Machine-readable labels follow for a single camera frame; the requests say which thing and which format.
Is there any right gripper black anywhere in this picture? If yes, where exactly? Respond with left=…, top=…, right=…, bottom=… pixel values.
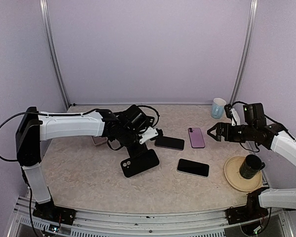
left=208, top=122, right=257, bottom=142

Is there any purple-edged phone screen up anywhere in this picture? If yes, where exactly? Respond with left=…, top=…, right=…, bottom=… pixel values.
left=154, top=136, right=185, bottom=151

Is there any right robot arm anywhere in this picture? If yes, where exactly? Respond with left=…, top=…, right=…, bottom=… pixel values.
left=207, top=102, right=296, bottom=219

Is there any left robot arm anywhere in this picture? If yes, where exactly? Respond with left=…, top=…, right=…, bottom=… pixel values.
left=16, top=105, right=150, bottom=220

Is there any purple phone back up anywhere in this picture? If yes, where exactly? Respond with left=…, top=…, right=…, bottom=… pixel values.
left=188, top=127, right=205, bottom=149

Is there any pink phone case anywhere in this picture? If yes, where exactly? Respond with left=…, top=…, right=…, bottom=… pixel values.
left=91, top=136, right=107, bottom=146

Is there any white-edged phone screen up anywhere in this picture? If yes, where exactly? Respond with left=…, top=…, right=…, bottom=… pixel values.
left=177, top=158, right=209, bottom=178

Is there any light blue mug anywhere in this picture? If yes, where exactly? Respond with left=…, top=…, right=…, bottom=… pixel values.
left=211, top=98, right=226, bottom=119

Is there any dark green mug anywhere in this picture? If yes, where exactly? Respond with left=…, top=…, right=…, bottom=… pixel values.
left=239, top=154, right=265, bottom=179

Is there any beige plate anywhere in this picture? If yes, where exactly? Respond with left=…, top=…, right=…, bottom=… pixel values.
left=224, top=156, right=262, bottom=193

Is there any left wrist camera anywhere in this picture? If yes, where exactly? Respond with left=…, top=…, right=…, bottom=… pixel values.
left=139, top=127, right=163, bottom=144

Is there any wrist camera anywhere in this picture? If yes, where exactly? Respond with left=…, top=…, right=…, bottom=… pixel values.
left=139, top=127, right=163, bottom=144
left=224, top=104, right=241, bottom=126

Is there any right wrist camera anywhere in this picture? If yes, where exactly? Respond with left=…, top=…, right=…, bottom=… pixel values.
left=224, top=104, right=241, bottom=126

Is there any right aluminium frame post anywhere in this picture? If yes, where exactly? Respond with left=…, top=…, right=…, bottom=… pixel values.
left=230, top=0, right=259, bottom=104

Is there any aluminium frame post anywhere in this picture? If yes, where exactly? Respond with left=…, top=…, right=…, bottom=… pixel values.
left=230, top=0, right=259, bottom=104
left=39, top=0, right=71, bottom=110

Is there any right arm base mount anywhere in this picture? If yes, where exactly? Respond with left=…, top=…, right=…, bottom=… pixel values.
left=225, top=187, right=269, bottom=225

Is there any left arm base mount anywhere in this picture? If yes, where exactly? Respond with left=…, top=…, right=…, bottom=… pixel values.
left=33, top=200, right=76, bottom=226

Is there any left aluminium frame post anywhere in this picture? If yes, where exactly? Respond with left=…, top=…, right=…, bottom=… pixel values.
left=39, top=0, right=71, bottom=110

